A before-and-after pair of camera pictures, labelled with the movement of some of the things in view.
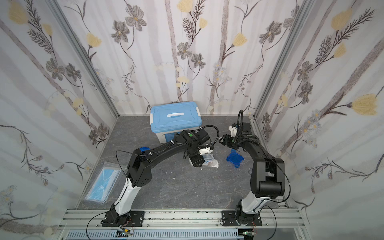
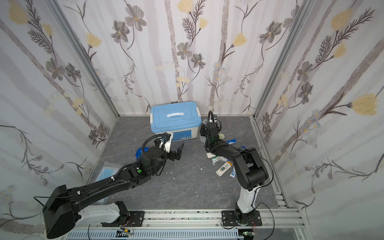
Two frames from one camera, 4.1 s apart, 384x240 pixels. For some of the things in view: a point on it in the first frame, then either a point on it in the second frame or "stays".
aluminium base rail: (280, 225) stays
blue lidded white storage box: (167, 120) stays
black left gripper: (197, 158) → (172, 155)
